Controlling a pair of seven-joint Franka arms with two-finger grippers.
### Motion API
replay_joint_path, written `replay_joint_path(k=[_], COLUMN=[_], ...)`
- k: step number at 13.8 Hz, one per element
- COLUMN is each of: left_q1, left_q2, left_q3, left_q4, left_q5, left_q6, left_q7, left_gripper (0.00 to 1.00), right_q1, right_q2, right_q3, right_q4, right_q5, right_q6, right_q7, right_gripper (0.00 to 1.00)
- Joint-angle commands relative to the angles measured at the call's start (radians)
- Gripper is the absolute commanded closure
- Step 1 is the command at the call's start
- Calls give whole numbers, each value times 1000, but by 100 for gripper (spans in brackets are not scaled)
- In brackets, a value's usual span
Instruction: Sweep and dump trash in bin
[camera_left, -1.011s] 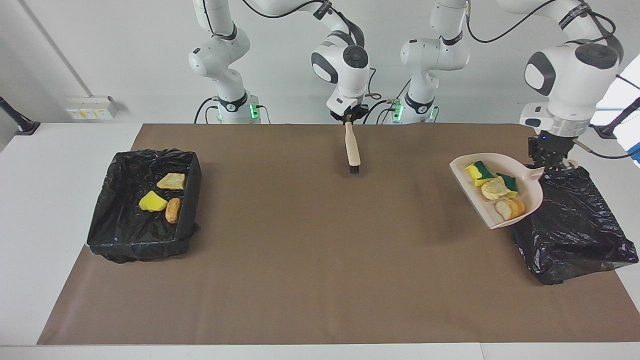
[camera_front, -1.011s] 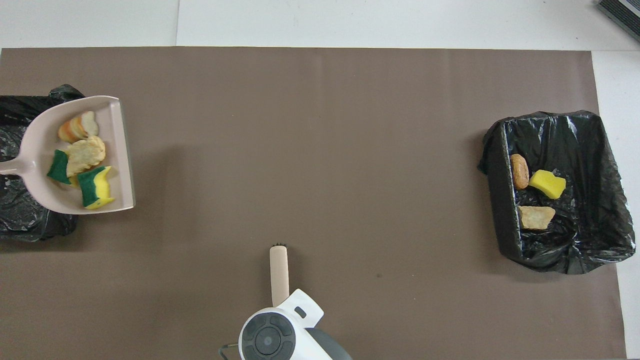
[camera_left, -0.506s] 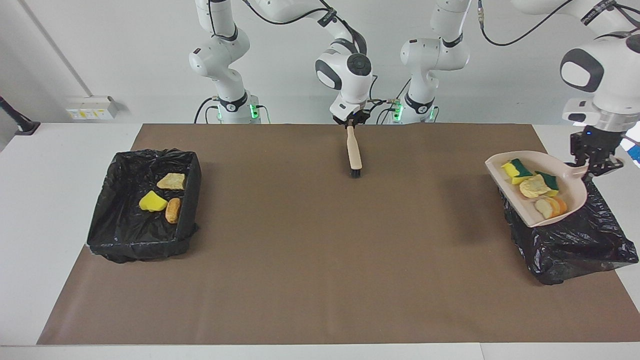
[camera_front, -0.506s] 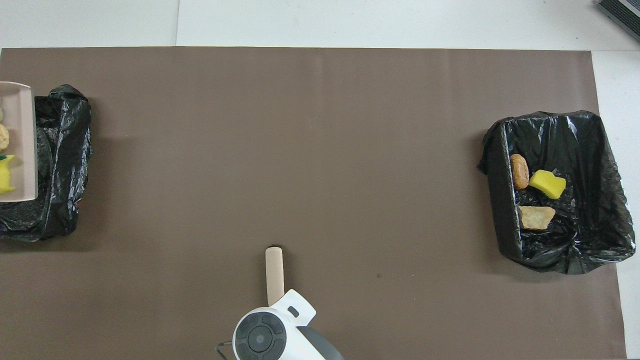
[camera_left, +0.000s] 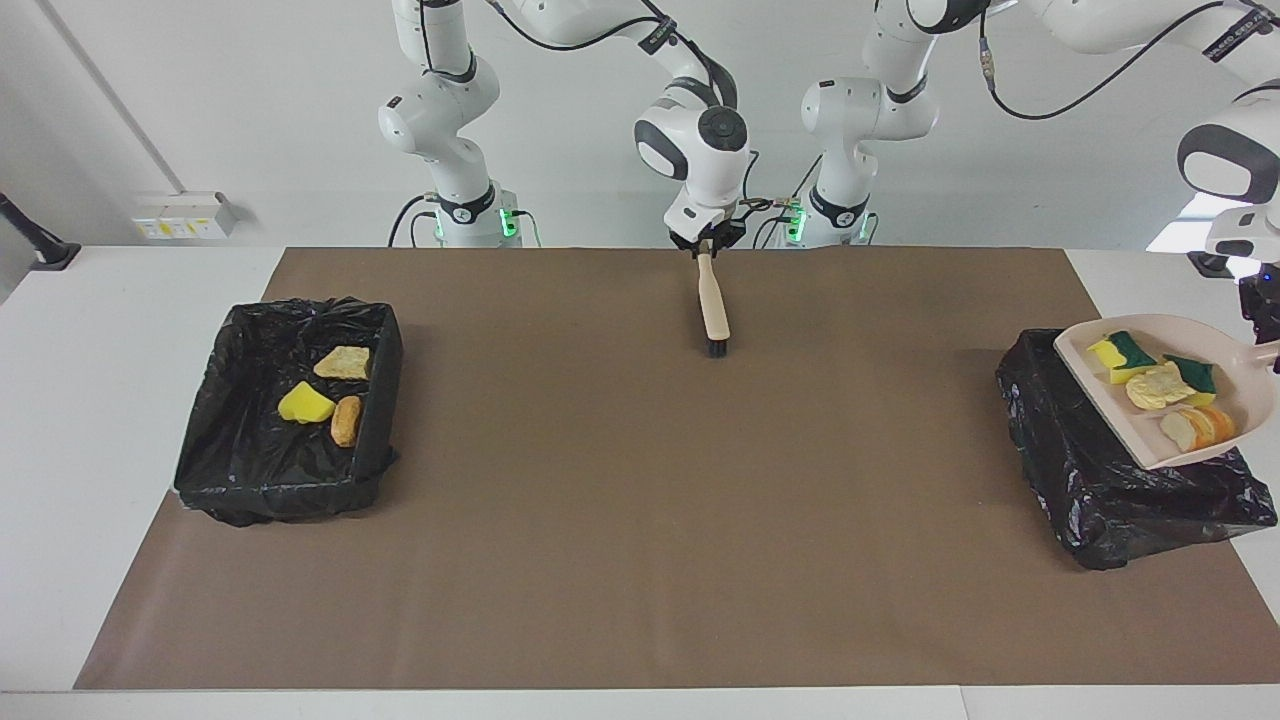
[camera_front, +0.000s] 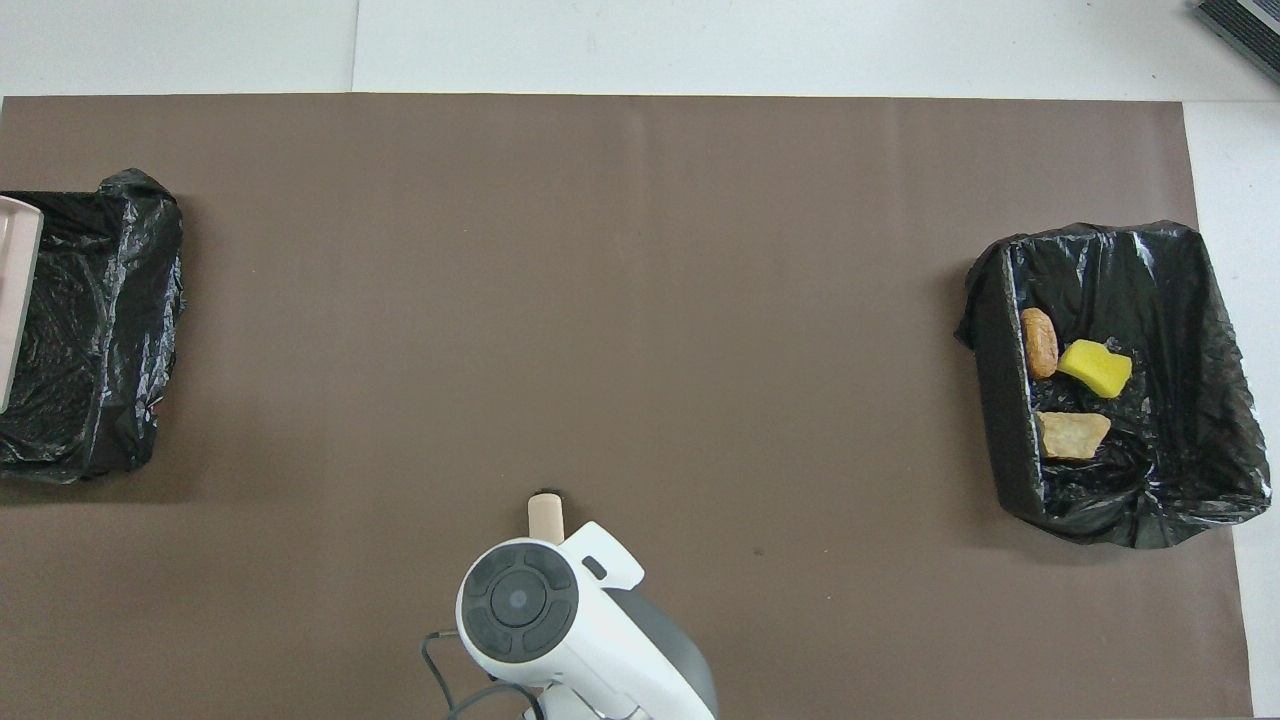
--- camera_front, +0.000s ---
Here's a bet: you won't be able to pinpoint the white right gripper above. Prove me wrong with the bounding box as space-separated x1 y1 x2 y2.
562 520 647 593

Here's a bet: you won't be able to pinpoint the beige hand brush black bristles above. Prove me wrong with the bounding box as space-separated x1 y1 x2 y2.
527 489 569 547

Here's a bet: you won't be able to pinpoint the beige foam chunk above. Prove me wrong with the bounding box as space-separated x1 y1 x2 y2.
1034 409 1114 462

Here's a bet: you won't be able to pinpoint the brown oval cork sponge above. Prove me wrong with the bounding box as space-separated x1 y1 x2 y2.
1020 307 1061 381

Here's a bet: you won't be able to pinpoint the yellow sponge piece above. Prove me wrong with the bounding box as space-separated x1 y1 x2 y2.
1056 338 1135 401

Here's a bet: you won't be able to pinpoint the beige plastic dustpan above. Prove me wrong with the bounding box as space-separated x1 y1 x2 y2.
0 195 45 414

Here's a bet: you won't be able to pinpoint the black bag lined bin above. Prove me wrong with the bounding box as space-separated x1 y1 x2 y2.
0 168 187 485
954 221 1273 549

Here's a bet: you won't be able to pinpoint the brown paper table mat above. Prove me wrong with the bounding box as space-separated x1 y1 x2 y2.
0 94 1256 720

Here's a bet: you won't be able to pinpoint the grey ribbed device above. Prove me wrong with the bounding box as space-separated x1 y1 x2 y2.
1192 0 1280 86

